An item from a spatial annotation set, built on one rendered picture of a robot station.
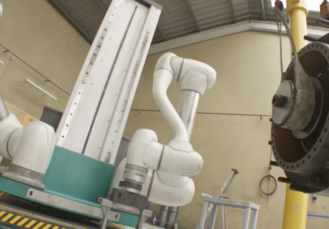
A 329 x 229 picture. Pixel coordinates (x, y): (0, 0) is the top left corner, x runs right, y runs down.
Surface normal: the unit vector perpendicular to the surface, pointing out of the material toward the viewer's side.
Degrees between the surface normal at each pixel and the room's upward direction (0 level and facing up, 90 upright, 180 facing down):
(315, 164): 162
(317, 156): 152
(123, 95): 90
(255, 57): 90
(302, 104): 115
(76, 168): 90
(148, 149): 89
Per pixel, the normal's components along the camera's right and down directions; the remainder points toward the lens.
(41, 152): 0.76, -0.12
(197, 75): 0.05, -0.14
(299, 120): -0.18, 0.59
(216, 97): -0.40, -0.46
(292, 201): -0.63, -0.44
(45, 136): 0.73, -0.36
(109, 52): 0.47, -0.25
